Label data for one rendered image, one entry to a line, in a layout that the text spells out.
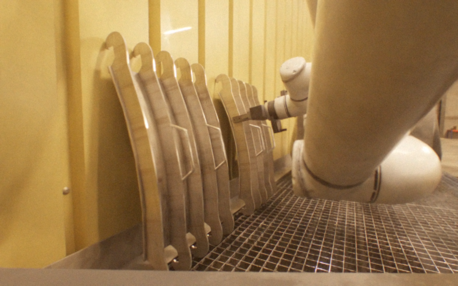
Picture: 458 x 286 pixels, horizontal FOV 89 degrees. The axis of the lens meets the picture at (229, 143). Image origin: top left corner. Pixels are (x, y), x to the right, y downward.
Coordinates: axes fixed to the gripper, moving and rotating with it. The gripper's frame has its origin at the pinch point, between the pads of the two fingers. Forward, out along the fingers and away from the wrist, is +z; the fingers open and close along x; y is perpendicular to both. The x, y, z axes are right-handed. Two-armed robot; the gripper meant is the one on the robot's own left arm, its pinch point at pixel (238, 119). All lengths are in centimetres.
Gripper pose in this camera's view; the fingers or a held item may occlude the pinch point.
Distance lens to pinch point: 99.6
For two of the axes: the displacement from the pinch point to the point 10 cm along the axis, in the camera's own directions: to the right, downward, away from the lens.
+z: -8.7, 1.8, 4.7
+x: -4.6, 0.7, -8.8
